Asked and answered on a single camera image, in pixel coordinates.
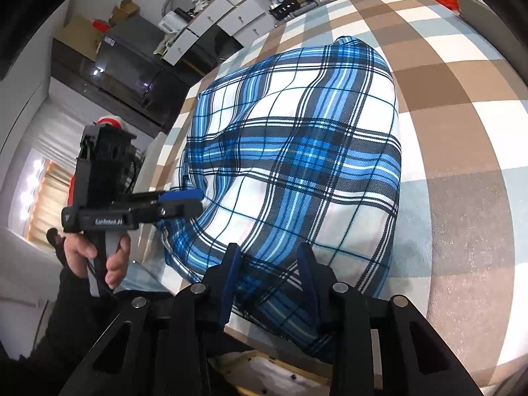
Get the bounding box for beige curtain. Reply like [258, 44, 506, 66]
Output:
[0, 103, 83, 240]

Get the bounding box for red white cloth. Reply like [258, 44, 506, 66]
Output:
[68, 117, 124, 199]

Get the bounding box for blue plaid shirt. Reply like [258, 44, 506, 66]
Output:
[156, 36, 403, 364]

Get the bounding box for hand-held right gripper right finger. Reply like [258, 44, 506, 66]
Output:
[297, 243, 483, 396]

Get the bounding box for small open cardboard box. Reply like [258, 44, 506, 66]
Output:
[109, 0, 140, 25]

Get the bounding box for wooden bed frame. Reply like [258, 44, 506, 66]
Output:
[214, 350, 336, 396]

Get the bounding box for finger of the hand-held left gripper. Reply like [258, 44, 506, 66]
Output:
[131, 189, 206, 205]
[137, 200, 204, 222]

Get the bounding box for grey padded headboard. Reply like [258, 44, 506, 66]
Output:
[454, 0, 528, 52]

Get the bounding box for white appliance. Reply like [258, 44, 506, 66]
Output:
[159, 10, 187, 32]

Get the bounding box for black box with lights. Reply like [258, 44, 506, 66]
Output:
[270, 2, 298, 20]

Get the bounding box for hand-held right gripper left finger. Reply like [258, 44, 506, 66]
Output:
[58, 243, 242, 396]

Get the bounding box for black glass cabinet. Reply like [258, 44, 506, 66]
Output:
[51, 16, 244, 133]

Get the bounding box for person's left forearm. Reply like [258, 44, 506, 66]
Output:
[0, 268, 124, 396]

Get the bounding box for white drawer cabinet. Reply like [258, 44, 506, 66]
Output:
[161, 0, 269, 67]

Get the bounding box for large cardboard box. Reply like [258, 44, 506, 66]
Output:
[53, 16, 104, 52]

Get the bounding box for person's left hand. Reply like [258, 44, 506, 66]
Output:
[64, 233, 132, 290]

